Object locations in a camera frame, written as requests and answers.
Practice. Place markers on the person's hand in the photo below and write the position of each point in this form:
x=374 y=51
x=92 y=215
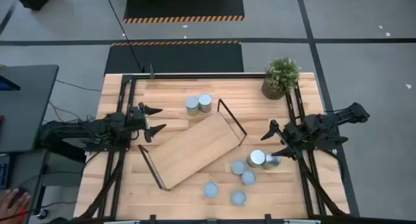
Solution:
x=13 y=207

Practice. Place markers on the short green peas can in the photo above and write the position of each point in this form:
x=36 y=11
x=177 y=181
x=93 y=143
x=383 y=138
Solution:
x=238 y=167

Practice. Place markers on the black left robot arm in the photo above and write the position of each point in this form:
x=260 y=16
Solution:
x=81 y=133

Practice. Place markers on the silver-lid tin can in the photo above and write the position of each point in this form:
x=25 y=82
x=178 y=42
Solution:
x=192 y=104
x=205 y=101
x=238 y=197

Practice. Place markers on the blue screen device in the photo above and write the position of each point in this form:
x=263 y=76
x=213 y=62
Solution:
x=8 y=83

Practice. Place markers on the tall peas can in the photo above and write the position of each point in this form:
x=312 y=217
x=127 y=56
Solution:
x=257 y=156

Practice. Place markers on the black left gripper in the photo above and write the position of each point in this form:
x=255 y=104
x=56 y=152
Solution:
x=137 y=120

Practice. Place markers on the potted plant in wicker pot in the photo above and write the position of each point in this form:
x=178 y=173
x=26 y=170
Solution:
x=281 y=74

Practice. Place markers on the mixed vegetables can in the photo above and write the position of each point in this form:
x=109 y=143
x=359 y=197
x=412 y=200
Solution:
x=211 y=189

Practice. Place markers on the black keyboard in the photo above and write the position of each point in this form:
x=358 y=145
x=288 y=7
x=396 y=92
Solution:
x=4 y=172

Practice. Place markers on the black metal table frame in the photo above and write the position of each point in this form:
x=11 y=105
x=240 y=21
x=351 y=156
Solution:
x=195 y=76

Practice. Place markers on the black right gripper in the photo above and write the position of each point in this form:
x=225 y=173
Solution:
x=294 y=134

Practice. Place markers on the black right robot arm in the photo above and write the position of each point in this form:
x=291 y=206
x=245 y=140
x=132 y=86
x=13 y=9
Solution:
x=331 y=126

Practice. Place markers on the dark grey desk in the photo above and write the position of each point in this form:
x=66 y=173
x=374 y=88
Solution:
x=29 y=107

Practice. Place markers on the black mat with hazard stripe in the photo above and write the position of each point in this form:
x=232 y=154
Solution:
x=183 y=4
x=175 y=58

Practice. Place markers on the tomatoes can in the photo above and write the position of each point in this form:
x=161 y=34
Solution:
x=248 y=178

